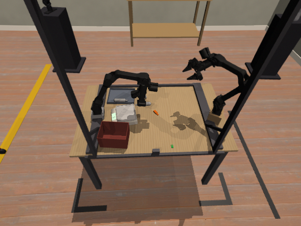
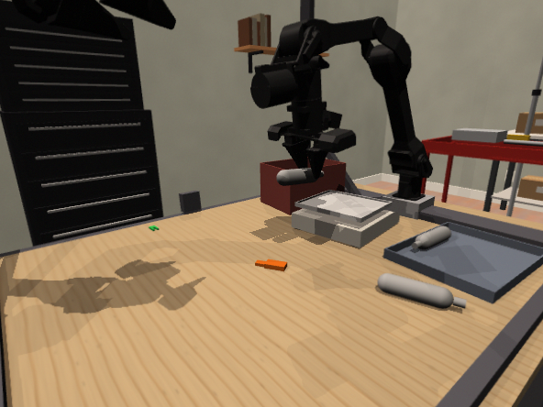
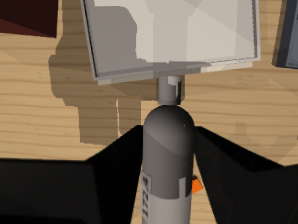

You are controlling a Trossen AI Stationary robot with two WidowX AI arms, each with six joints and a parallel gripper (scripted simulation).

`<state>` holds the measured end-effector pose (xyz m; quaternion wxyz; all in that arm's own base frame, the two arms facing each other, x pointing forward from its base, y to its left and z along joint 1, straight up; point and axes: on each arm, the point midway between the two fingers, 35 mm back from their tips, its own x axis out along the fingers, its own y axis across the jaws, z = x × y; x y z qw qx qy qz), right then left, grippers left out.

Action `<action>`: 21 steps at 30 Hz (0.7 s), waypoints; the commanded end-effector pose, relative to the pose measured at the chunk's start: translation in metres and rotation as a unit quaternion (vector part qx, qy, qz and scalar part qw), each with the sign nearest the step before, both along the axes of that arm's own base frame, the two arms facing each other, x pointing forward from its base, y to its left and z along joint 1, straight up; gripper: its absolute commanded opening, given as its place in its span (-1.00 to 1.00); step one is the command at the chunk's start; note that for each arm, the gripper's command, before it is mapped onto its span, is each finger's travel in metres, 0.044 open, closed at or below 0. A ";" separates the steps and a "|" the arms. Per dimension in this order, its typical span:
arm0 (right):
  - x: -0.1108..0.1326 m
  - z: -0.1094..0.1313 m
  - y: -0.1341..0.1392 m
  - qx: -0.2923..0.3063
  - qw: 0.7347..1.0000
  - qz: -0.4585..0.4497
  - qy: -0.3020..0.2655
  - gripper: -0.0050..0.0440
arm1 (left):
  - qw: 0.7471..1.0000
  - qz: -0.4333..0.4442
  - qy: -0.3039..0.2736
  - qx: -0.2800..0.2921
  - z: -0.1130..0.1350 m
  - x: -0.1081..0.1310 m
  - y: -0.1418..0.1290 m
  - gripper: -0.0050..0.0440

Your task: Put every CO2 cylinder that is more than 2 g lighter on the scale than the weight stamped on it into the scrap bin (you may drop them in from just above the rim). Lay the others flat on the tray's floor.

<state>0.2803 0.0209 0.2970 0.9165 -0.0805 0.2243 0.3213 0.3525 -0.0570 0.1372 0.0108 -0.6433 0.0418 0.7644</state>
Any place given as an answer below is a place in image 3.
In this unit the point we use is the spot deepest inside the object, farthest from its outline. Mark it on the grey digital scale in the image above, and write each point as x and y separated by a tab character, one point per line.
131	40

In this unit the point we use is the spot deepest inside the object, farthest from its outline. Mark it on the grey gas cylinder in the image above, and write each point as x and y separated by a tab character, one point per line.
166	177

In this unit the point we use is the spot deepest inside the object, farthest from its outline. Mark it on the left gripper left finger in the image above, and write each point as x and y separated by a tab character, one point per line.
91	191

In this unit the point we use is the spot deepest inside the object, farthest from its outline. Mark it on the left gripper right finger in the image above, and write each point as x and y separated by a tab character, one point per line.
242	186

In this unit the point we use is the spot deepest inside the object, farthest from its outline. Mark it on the red open-top box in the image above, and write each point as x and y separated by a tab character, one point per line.
29	17

